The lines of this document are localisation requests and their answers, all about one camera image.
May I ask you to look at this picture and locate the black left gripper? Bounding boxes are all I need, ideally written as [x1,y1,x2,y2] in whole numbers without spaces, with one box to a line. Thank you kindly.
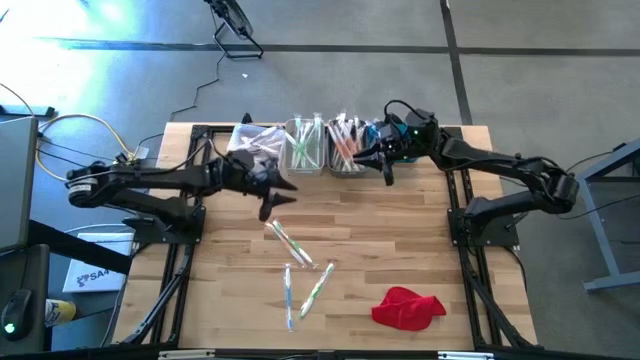
[218,148,300,223]

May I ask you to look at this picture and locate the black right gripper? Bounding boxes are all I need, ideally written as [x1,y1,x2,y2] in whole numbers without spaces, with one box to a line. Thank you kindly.
[352,109,442,187]

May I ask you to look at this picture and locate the beige plastic bin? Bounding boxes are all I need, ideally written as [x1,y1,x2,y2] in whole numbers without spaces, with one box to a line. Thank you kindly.
[283,118,326,177]

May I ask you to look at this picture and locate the teal plastic bin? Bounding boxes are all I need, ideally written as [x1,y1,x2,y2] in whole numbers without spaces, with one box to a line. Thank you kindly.
[367,122,424,164]

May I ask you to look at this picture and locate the dark grey plastic bin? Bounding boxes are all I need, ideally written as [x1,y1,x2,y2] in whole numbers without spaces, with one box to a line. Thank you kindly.
[327,118,372,178]

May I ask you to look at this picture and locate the white plastic bin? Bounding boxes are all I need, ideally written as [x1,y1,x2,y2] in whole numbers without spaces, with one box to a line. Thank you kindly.
[227,123,287,169]

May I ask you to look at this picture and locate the red cloth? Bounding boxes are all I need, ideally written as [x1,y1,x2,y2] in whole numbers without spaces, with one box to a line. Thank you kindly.
[370,285,448,332]

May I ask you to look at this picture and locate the yellow power plug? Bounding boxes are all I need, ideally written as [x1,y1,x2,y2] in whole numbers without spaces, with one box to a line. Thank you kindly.
[113,151,143,169]

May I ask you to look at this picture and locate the black floor fan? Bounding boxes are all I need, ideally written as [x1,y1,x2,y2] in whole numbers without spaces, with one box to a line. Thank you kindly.
[202,0,265,61]

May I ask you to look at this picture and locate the white printed box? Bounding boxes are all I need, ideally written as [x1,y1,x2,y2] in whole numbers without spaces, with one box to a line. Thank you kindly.
[61,229,136,295]

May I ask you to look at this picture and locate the black desk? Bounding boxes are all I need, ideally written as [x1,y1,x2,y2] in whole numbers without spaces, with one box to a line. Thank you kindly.
[0,218,134,354]

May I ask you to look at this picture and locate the grey metal table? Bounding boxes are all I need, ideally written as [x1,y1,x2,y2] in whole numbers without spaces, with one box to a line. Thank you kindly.
[551,135,640,295]

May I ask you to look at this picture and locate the yellow can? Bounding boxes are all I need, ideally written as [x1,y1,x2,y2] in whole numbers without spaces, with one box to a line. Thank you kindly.
[44,297,78,328]

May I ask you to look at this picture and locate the grey laptop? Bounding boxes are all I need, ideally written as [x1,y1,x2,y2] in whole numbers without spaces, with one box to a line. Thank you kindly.
[0,115,41,254]

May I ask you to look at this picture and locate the black power cable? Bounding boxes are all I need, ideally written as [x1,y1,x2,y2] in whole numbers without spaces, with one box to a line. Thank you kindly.
[118,49,225,169]

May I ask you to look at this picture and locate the silver metal bracket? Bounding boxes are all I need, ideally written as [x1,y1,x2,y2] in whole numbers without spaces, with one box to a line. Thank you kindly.
[157,349,217,360]
[437,350,496,360]

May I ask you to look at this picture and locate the yellow cable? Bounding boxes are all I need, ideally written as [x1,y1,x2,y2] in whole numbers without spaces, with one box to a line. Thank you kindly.
[0,82,137,185]

